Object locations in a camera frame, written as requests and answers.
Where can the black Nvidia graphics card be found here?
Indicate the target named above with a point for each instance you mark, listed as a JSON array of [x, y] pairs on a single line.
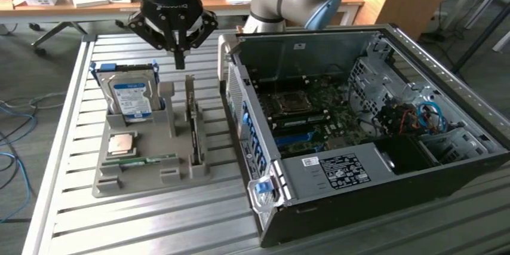
[[195, 135]]

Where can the hard disk in blue caddy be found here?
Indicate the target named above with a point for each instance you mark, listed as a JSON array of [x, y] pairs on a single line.
[[127, 96]]

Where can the white case sticker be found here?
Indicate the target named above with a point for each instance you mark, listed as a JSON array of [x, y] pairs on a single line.
[[299, 46]]

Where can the metal CPU socket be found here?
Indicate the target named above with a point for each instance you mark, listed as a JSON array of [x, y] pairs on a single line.
[[292, 102]]

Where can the silver CPU chip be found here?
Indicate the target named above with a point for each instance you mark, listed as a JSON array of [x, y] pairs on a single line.
[[119, 144]]

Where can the grey parts rack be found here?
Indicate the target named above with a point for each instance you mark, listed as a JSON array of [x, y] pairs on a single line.
[[159, 147]]

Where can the green RAM stick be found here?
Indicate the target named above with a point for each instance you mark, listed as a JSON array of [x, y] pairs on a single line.
[[139, 161], [299, 122]]

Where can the blue expansion slot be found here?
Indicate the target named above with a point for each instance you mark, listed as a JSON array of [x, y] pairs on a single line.
[[292, 139]]

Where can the perforated silver disk bay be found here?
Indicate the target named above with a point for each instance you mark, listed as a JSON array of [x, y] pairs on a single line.
[[370, 87]]

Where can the green motherboard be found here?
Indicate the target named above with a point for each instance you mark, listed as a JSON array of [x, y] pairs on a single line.
[[342, 123]]

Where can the blue case latch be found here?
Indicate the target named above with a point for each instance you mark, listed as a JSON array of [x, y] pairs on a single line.
[[263, 187]]

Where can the wooden cabinet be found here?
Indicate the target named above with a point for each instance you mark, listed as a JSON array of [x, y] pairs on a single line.
[[418, 4]]

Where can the grey power supply unit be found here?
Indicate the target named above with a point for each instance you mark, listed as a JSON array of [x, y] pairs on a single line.
[[306, 183]]

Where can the black floor object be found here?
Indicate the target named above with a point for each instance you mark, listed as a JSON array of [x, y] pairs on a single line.
[[431, 37]]

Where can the black open PC case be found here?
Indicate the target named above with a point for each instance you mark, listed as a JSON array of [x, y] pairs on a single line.
[[358, 216]]

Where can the white furniture foot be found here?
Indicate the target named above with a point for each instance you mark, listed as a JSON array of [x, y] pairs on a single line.
[[502, 43]]

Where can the black partition post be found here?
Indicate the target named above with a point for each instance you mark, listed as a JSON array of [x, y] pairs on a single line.
[[478, 43]]

